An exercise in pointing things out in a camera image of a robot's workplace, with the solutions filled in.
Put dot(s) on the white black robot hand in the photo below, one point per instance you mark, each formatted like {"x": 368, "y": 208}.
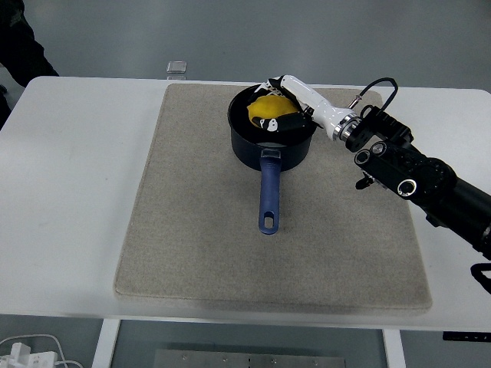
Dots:
{"x": 318, "y": 105}

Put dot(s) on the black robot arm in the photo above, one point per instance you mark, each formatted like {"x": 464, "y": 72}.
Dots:
{"x": 414, "y": 172}

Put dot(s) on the small silver floor box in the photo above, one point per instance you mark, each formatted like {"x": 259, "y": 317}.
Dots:
{"x": 177, "y": 68}

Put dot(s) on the beige fabric mat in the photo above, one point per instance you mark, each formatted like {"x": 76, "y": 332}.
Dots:
{"x": 238, "y": 253}

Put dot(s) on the white table leg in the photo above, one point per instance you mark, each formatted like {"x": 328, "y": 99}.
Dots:
{"x": 394, "y": 350}
{"x": 104, "y": 345}

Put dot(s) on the grey metal plate with screws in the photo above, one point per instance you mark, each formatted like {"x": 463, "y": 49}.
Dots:
{"x": 249, "y": 359}

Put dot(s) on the black table control panel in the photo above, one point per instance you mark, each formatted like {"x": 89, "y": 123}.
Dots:
{"x": 466, "y": 336}

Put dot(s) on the person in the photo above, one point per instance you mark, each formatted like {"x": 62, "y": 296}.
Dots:
{"x": 19, "y": 42}

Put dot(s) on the white power strip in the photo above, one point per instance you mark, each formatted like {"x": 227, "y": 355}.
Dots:
{"x": 27, "y": 358}

